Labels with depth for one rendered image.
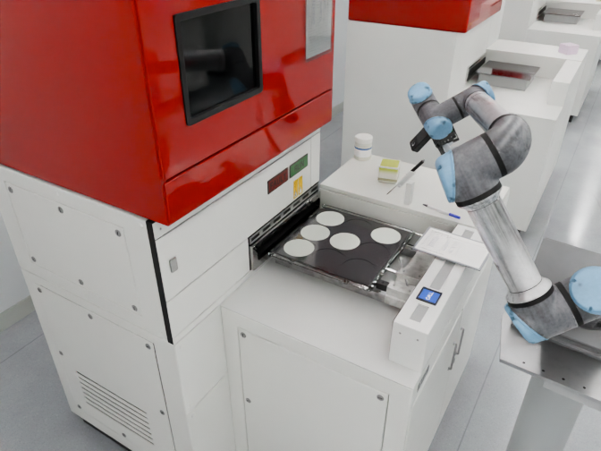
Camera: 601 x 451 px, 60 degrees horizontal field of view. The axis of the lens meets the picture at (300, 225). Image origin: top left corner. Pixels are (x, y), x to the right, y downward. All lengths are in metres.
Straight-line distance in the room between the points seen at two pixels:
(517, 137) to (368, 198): 0.73
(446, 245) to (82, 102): 1.09
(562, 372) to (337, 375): 0.59
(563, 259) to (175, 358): 1.14
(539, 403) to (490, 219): 0.71
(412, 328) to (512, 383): 1.35
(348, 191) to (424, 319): 0.70
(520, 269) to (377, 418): 0.57
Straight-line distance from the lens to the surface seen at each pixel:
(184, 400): 1.71
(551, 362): 1.60
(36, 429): 2.59
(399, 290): 1.57
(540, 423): 1.89
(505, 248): 1.36
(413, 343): 1.40
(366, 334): 1.54
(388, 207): 1.89
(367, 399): 1.53
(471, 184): 1.30
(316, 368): 1.55
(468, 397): 2.55
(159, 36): 1.14
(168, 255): 1.37
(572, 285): 1.42
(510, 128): 1.33
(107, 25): 1.16
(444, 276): 1.57
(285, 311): 1.60
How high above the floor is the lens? 1.88
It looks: 32 degrees down
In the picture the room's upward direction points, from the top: straight up
